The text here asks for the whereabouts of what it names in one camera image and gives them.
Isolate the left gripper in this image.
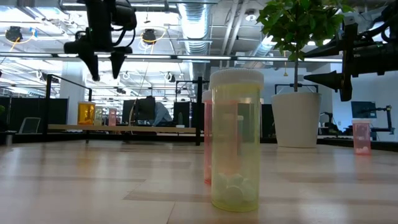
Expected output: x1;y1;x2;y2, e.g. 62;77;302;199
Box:
63;29;134;82

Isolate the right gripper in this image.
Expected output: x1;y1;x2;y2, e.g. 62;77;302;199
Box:
303;23;398;102

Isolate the pink medicine bottle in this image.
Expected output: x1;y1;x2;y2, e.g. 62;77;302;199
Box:
108;108;118;127
201;90;214;185
352;119;372;156

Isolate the yellow-green medicine bottle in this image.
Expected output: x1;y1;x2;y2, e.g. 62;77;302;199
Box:
208;68;265;213
94;106;104;126

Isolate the large orange medicine bottle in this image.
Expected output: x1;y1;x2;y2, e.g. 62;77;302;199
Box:
77;101;96;126

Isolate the green potted tree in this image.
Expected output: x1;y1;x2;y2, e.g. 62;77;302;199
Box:
255;0;356;93

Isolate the black ceiling spotlight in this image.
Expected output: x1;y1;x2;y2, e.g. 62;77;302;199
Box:
4;26;24;43
142;28;157;45

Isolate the black computer monitor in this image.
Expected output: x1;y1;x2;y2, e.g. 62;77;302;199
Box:
172;101;200;127
121;98;156;123

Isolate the blue-lit computer monitor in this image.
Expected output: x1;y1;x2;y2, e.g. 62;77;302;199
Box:
350;100;377;119

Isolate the person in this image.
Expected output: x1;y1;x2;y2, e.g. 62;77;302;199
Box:
146;95;174;127

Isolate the black partition panel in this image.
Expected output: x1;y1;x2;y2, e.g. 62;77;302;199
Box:
0;96;69;133

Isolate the grey chair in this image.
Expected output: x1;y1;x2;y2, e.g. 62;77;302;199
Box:
18;116;42;134

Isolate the grey metal cylinder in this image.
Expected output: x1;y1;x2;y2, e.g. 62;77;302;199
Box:
4;130;16;146

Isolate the black metal stand frame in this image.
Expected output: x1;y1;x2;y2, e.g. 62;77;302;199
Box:
274;82;319;95

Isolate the silver ventilation duct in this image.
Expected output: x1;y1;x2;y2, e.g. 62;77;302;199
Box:
177;2;216;56

